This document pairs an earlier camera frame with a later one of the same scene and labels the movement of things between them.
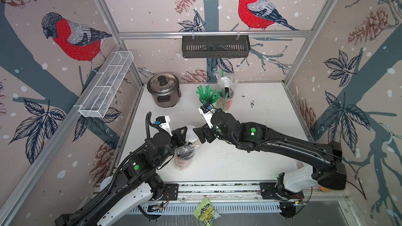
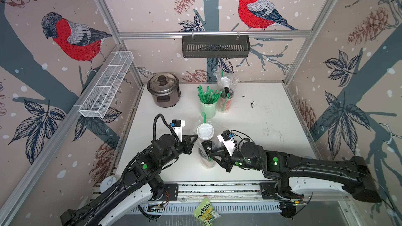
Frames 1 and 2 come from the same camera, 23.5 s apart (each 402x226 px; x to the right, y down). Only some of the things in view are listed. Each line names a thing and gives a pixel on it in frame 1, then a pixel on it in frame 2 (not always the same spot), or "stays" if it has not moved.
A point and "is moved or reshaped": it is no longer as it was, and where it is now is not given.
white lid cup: x=191 y=135 is moved or reshaped
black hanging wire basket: x=215 y=46 stays
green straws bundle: x=208 y=94 stays
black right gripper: x=207 y=130 -> x=224 y=154
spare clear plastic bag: x=183 y=156 -> x=208 y=138
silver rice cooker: x=165 y=89 stays
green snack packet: x=205 y=213 stays
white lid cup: x=226 y=81 stays
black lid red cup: x=183 y=155 -> x=208 y=146
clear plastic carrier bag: x=226 y=82 stays
